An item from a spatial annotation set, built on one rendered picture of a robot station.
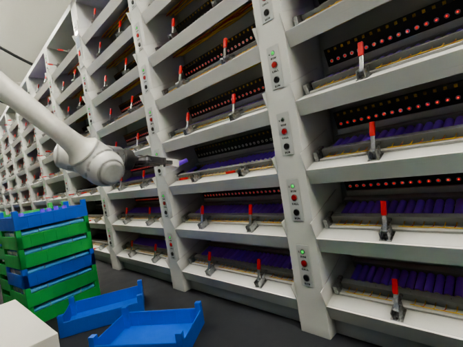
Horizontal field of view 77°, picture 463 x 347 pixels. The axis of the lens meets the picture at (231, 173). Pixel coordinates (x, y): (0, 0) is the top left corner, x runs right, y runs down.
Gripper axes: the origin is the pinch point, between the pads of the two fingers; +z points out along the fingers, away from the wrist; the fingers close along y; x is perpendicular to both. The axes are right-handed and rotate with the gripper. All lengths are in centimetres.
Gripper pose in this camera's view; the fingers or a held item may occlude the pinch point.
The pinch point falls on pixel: (169, 162)
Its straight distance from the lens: 123.1
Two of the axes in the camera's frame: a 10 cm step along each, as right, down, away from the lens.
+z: 7.2, 0.4, 6.9
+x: -0.3, -9.9, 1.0
